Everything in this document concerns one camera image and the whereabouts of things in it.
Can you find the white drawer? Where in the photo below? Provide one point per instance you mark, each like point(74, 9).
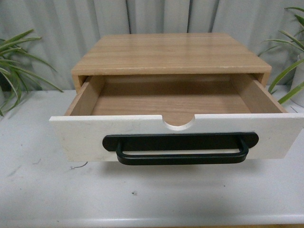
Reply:
point(228, 103)

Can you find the wooden drawer cabinet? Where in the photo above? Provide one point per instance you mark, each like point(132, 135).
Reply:
point(176, 53)

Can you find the green spider plant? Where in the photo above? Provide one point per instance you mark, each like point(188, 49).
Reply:
point(296, 43)
point(14, 71)

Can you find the black drawer handle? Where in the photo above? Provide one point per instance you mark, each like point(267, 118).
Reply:
point(181, 149)

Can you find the green spider plant left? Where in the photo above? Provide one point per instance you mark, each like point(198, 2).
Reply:
point(14, 71)

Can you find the grey curtain backdrop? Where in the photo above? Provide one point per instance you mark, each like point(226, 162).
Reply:
point(69, 28)

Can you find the white plant pot right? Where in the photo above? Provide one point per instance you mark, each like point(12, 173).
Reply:
point(298, 79)

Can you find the green spider plant right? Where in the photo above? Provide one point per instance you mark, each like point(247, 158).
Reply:
point(296, 43)

